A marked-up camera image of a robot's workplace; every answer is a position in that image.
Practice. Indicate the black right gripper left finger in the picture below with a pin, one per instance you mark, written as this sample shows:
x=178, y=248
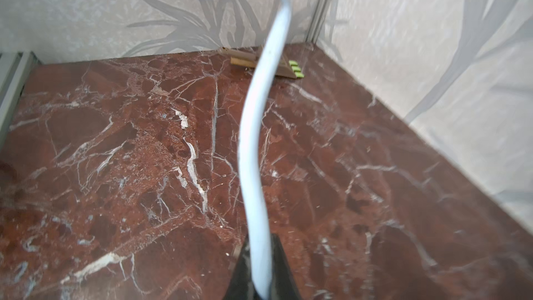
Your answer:
x=241, y=284

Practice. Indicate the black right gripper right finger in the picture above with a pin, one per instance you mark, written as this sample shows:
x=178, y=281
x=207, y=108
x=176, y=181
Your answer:
x=283, y=286

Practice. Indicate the wooden brush green bristles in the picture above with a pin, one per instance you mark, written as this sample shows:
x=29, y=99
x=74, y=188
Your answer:
x=285, y=69

